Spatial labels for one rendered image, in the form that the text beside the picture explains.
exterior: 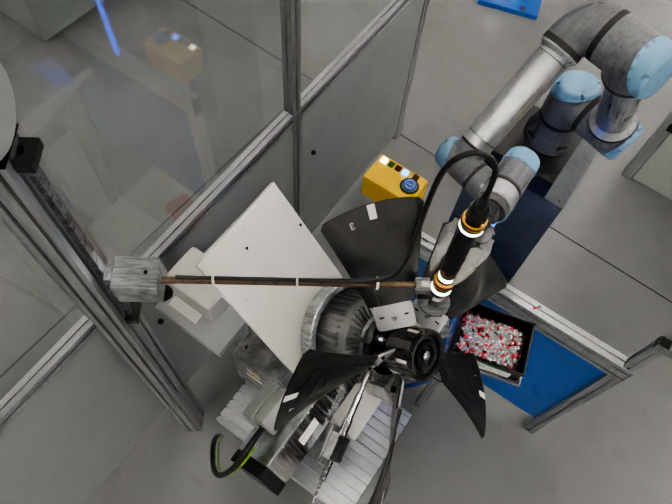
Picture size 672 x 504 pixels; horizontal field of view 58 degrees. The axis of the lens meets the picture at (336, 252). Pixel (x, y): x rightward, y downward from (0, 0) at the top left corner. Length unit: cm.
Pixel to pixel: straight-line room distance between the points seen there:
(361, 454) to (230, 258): 132
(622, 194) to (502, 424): 137
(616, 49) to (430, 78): 221
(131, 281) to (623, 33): 108
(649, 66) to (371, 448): 169
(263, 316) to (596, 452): 176
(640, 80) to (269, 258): 85
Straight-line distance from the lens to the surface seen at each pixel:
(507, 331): 185
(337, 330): 142
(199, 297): 169
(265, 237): 137
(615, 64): 139
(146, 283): 125
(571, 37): 141
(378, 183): 173
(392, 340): 136
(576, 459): 275
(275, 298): 140
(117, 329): 148
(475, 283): 152
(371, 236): 128
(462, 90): 350
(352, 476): 246
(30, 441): 190
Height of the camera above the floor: 250
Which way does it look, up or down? 63 degrees down
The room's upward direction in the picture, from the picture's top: 6 degrees clockwise
